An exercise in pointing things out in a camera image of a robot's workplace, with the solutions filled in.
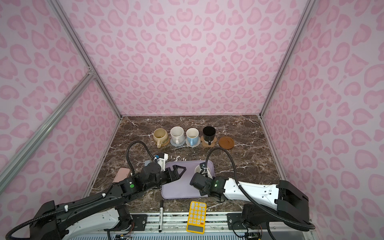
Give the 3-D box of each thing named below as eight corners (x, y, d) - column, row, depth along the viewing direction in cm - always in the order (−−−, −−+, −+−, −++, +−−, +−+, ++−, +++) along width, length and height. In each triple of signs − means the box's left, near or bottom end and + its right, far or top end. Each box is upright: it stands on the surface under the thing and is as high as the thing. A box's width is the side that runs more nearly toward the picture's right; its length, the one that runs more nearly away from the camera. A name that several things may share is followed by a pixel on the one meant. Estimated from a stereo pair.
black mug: (203, 148, 102) (203, 139, 94) (202, 135, 109) (203, 126, 101) (215, 148, 102) (216, 139, 94) (214, 135, 109) (215, 126, 101)
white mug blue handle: (191, 151, 101) (190, 142, 93) (185, 139, 108) (184, 129, 99) (202, 147, 103) (202, 137, 95) (196, 135, 110) (196, 126, 101)
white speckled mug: (170, 148, 102) (168, 140, 95) (172, 134, 110) (170, 126, 103) (183, 148, 102) (182, 140, 95) (184, 134, 110) (183, 126, 103)
